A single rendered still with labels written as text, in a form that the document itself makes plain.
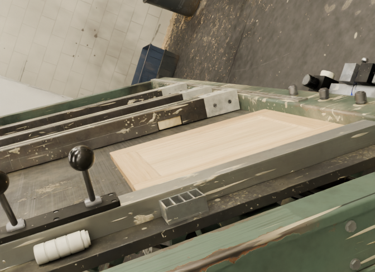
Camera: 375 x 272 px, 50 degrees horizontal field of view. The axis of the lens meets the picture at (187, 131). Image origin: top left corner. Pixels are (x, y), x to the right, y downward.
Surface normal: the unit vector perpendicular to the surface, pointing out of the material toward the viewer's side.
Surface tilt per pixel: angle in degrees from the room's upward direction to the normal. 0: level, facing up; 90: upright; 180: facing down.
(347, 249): 90
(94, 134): 90
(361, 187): 58
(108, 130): 90
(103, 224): 90
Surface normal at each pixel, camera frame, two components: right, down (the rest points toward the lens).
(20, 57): 0.33, 0.14
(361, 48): -0.89, -0.29
